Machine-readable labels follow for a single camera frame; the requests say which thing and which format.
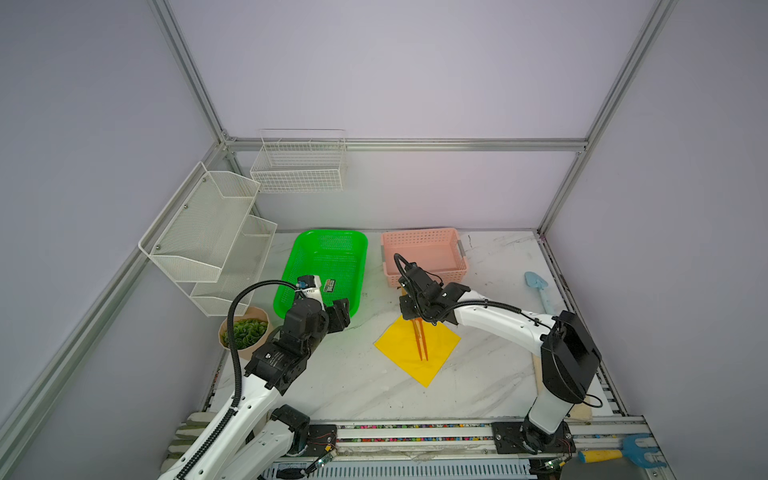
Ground white wire wall basket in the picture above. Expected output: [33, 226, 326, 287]
[250, 129, 347, 194]

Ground left green-striped work glove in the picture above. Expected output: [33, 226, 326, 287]
[160, 412, 215, 473]

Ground light blue garden trowel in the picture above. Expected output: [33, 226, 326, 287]
[524, 271, 555, 315]

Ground pink plastic basket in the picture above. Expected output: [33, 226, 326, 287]
[381, 228, 469, 288]

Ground orange plastic fork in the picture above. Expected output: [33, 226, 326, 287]
[411, 318, 428, 361]

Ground white mesh two-tier shelf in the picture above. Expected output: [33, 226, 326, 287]
[138, 163, 277, 317]

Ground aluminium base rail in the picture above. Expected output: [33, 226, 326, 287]
[260, 416, 674, 479]

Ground orange plastic spoon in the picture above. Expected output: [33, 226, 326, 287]
[418, 321, 429, 361]

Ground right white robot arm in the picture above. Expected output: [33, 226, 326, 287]
[393, 253, 602, 454]

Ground yellow paper napkin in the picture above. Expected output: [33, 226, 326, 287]
[374, 317, 461, 388]

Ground potted green succulent plant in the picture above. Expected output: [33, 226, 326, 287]
[233, 306, 274, 362]

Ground blue yellow garden fork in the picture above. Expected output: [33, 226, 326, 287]
[578, 434, 667, 469]

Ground orange plastic knife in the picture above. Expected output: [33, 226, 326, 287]
[414, 319, 429, 361]

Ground green plastic basket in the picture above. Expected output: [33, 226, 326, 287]
[282, 229, 368, 317]

